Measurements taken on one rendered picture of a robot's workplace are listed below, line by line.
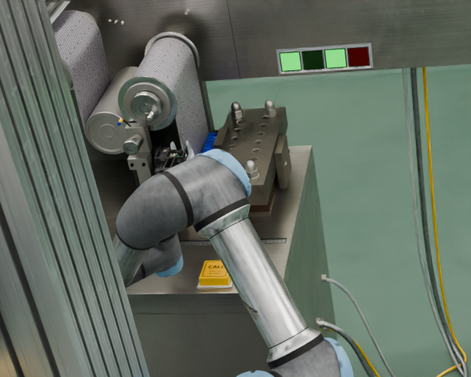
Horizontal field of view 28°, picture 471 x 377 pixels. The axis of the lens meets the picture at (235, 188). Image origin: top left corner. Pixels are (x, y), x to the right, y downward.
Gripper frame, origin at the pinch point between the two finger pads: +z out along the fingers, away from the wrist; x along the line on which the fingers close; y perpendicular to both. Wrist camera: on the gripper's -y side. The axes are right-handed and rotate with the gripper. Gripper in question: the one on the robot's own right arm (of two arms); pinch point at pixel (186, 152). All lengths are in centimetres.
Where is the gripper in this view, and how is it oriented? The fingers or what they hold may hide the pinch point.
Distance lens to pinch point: 235.9
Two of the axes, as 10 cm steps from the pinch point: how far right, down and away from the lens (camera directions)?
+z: 1.8, -5.5, 8.2
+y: -1.6, -8.4, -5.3
